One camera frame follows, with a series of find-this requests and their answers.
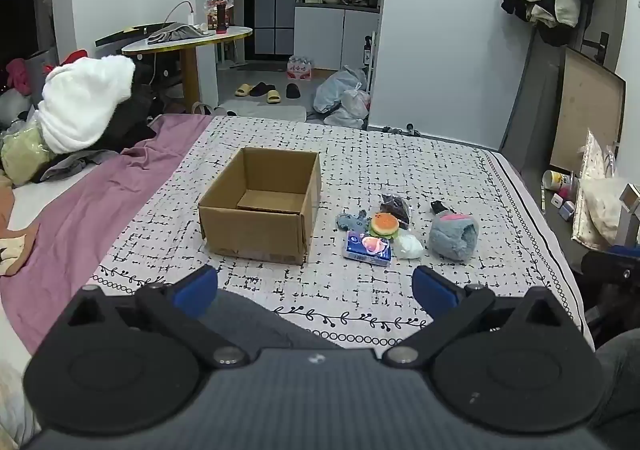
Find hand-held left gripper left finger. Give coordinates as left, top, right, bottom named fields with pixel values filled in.
left=66, top=264, right=252, bottom=369

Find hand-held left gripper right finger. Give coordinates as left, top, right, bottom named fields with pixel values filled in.
left=382, top=264, right=581, bottom=371

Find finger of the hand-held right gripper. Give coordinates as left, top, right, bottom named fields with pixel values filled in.
left=581, top=244, right=640, bottom=283

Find white soft ball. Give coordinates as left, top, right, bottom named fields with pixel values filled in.
left=394, top=233, right=425, bottom=260

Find grey fluffy slipper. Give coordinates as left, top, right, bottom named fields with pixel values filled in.
left=427, top=212, right=480, bottom=263

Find brown cardboard box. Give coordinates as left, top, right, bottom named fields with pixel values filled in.
left=198, top=146, right=322, bottom=266

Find burger plush toy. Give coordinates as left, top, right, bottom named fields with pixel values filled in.
left=368, top=212, right=401, bottom=241

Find blue tissue pack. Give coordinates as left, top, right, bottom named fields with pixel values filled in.
left=343, top=230, right=392, bottom=265

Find dark cloth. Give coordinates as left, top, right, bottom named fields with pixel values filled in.
left=378, top=194, right=412, bottom=231

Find blue-grey plush toy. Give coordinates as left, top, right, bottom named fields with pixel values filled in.
left=336, top=211, right=373, bottom=232

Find clear bag with cloth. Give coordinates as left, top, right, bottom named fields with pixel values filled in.
left=571, top=128, right=626, bottom=251

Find grey stand with tan top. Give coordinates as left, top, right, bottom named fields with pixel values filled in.
left=619, top=182, right=640, bottom=246

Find person's grey pants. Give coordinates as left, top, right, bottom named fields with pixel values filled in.
left=207, top=289, right=640, bottom=450

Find white yellow cup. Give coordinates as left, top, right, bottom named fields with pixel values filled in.
left=543, top=170, right=573, bottom=192

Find white black-patterned blanket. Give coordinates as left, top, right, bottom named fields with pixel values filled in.
left=85, top=115, right=596, bottom=351

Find purple bed sheet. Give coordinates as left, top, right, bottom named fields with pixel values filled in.
left=0, top=114, right=216, bottom=356

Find framed cork board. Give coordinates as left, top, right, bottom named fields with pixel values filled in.
left=549, top=46, right=627, bottom=176

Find pile of black clothes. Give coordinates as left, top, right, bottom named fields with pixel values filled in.
left=30, top=85, right=161, bottom=181

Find dark leaning board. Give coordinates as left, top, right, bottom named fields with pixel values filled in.
left=499, top=37, right=568, bottom=153

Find beige cloth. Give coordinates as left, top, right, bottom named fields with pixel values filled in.
left=0, top=175, right=41, bottom=277

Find grey bath mat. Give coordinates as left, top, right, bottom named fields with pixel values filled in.
left=218, top=99, right=307, bottom=122

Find white plastic bag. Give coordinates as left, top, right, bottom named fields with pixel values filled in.
left=325, top=82, right=372, bottom=128

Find grey plastic bag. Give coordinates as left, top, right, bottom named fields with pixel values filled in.
left=313, top=65, right=369, bottom=113

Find yellow-green cloth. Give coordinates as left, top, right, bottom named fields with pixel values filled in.
left=0, top=122, right=56, bottom=187

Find white fluffy garment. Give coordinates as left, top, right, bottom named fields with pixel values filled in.
left=39, top=55, right=137, bottom=155

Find round white yellow-edged table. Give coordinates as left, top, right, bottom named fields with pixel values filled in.
left=121, top=25, right=253, bottom=113

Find pack of water bottles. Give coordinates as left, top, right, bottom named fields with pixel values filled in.
left=286, top=55, right=316, bottom=81

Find grey folded cloth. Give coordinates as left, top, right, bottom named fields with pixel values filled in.
left=146, top=21, right=211, bottom=46

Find red snack bag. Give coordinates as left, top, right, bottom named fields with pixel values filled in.
left=204, top=0, right=236, bottom=31

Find white kitchen cabinet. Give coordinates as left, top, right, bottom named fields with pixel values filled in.
left=293, top=5, right=383, bottom=72

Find red cloth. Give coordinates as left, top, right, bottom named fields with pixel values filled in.
left=5, top=57, right=33, bottom=91

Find black door handle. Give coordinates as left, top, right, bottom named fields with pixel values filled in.
left=582, top=32, right=610, bottom=66

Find white charger cable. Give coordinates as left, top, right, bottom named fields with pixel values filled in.
left=162, top=0, right=198, bottom=26

